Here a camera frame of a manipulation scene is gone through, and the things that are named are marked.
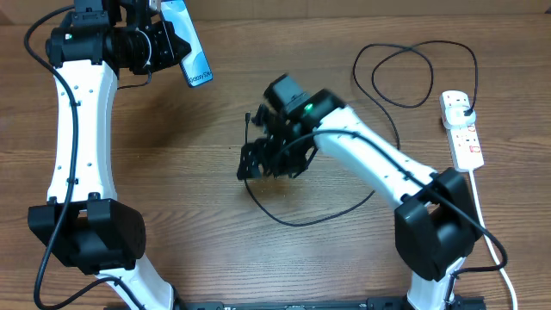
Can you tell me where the white power strip cord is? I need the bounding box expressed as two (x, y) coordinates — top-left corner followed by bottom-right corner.
(467, 170), (519, 310)

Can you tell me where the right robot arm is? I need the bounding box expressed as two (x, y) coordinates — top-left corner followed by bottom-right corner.
(237, 75), (486, 309)

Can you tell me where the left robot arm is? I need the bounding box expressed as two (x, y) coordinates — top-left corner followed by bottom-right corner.
(28, 0), (192, 309)

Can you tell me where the white charger plug adapter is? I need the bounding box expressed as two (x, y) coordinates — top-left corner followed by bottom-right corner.
(443, 107), (476, 130)

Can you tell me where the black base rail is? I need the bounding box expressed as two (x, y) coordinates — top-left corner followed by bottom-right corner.
(102, 295), (487, 310)

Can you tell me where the Samsung Galaxy smartphone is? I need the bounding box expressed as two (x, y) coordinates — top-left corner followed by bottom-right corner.
(161, 0), (214, 88)

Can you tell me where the white power strip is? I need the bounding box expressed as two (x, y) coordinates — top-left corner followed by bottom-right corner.
(439, 90), (484, 172)

